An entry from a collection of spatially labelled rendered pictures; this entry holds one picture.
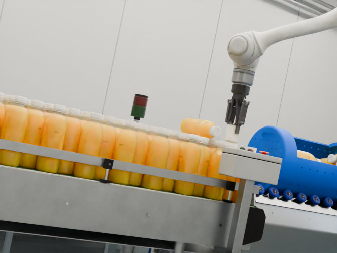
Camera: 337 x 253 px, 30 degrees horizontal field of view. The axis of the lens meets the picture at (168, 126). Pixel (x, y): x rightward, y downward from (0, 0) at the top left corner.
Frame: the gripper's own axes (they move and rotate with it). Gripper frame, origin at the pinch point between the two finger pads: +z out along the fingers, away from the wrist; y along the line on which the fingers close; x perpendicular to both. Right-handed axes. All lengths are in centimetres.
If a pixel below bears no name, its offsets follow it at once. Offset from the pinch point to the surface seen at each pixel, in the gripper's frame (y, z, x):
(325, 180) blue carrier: -11.6, 11.7, -42.3
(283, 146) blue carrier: -10.1, 1.2, -18.7
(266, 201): -10.2, 24.2, -15.2
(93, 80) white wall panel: 339, -35, -55
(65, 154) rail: -21, 19, 75
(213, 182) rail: -20.1, 19.7, 16.8
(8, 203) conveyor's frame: -24, 36, 90
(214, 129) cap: -13.8, 0.3, 17.0
